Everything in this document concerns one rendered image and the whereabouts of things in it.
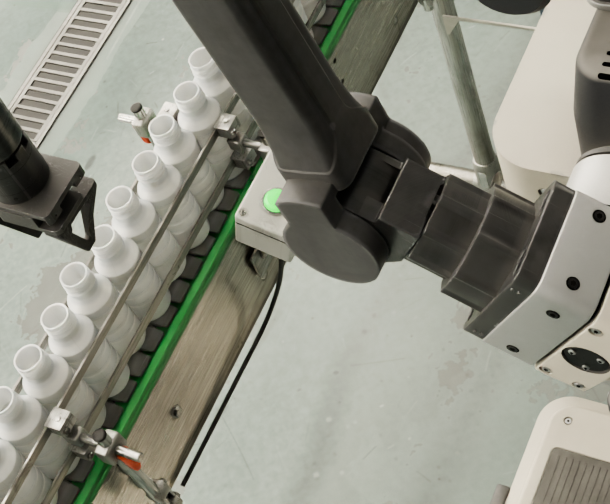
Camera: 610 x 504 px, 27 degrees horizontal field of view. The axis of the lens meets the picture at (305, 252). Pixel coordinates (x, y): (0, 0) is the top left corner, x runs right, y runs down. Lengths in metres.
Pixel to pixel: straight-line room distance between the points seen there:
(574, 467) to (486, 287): 1.38
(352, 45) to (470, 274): 1.09
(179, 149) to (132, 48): 1.90
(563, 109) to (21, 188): 0.48
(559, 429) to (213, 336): 0.77
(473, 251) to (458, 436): 1.73
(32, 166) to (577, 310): 0.53
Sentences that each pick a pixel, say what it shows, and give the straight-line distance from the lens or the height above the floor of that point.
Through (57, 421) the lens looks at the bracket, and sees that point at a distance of 1.50.
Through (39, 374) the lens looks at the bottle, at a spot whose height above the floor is 1.15.
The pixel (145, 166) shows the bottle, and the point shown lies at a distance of 1.63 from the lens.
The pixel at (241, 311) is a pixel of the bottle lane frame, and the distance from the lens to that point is 1.78.
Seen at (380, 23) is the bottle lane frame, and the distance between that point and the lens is 2.01.
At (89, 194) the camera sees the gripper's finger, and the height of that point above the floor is 1.46.
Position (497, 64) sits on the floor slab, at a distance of 3.12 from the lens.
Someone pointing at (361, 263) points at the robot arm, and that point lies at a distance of 0.89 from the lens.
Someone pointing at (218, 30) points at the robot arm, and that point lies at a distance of 0.79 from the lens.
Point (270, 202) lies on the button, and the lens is 1.55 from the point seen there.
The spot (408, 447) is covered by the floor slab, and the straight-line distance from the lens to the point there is 2.60.
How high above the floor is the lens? 2.30
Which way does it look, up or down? 52 degrees down
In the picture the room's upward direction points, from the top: 27 degrees counter-clockwise
